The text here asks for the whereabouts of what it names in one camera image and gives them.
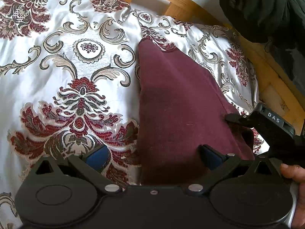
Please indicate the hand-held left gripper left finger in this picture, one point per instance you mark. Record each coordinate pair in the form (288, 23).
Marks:
(97, 156)

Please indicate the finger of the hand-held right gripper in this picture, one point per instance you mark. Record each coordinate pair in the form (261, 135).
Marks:
(236, 118)

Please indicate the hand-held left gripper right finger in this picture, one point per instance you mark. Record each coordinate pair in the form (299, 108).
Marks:
(212, 157)

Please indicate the maroon garment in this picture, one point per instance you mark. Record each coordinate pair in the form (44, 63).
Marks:
(178, 100)

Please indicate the person's right hand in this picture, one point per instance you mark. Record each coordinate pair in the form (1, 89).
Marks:
(300, 195)

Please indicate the white floral bedspread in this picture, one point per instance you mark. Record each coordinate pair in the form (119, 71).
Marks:
(47, 76)

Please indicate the dark hanging jacket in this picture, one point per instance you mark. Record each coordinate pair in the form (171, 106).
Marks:
(257, 9)

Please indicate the wooden bed frame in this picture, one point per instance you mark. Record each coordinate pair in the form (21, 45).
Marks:
(188, 4)

